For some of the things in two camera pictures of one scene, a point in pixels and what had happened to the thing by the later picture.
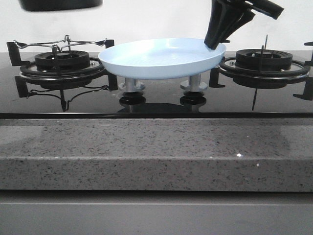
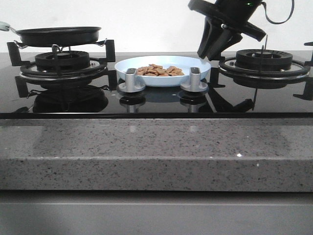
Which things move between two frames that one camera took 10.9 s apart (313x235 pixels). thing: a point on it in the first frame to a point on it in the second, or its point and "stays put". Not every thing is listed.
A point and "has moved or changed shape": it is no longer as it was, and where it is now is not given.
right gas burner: x=263 y=58 stays put
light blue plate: x=161 y=58 has moved or changed shape
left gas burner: x=61 y=60 stays put
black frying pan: x=57 y=5 to x=55 y=36
